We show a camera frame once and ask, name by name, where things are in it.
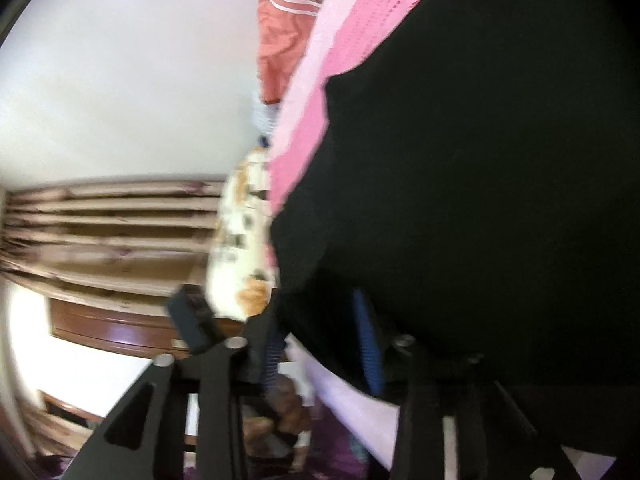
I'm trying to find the white floral pillow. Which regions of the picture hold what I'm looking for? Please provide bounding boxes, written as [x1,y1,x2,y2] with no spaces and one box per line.
[206,146,282,322]

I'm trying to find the brown wooden bed frame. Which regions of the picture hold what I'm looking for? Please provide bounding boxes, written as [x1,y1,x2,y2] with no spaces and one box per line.
[47,292,261,362]

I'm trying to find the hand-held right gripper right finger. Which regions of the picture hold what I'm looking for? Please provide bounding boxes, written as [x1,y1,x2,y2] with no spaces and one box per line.
[350,287,576,480]

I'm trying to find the orange plaid pillow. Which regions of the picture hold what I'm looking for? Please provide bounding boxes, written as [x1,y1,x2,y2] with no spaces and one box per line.
[252,0,347,126]

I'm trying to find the person's left hand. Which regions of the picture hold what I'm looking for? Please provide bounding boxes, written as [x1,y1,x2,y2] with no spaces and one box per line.
[247,385,313,456]

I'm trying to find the black pants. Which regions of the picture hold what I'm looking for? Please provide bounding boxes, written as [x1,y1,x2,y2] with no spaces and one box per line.
[267,0,640,461]

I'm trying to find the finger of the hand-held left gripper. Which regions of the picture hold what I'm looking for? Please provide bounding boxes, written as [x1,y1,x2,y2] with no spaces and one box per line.
[167,284,219,356]

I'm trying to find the pink patchwork bed sheet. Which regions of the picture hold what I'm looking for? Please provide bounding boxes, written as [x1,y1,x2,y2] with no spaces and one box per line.
[267,0,463,473]

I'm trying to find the purple patterned cloth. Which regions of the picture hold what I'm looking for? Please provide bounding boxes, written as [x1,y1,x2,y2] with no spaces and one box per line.
[295,407,373,480]

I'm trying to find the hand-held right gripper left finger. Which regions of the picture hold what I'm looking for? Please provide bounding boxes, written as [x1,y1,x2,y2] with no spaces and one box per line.
[75,305,288,480]

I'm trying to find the beige patterned curtain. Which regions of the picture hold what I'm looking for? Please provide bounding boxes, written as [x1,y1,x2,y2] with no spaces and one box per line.
[0,179,227,308]

